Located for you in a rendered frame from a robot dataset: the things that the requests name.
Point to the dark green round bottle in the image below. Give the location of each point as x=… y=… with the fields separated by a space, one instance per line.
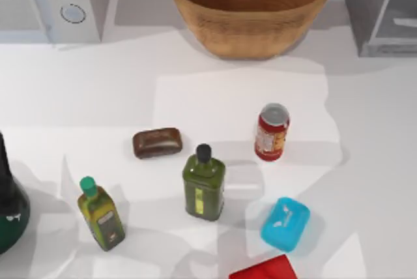
x=9 y=207

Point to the green bottle with black cap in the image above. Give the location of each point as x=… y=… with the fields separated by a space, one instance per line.
x=204 y=191

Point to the red flat box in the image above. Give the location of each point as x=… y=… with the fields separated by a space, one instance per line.
x=267 y=269

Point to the round microwave knob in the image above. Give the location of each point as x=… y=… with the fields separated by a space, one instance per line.
x=73 y=13

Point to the blue soap box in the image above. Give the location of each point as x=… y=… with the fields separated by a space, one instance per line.
x=285 y=225

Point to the red and white can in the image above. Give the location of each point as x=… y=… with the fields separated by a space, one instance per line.
x=272 y=135

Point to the brown bread loaf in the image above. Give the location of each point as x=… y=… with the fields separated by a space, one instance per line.
x=157 y=142

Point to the woven brown basket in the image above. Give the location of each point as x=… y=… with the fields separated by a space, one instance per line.
x=249 y=18

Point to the grey cabinet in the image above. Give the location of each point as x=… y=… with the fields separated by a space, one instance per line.
x=384 y=8

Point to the pale microwave oven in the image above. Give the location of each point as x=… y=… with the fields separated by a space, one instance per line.
x=39 y=5

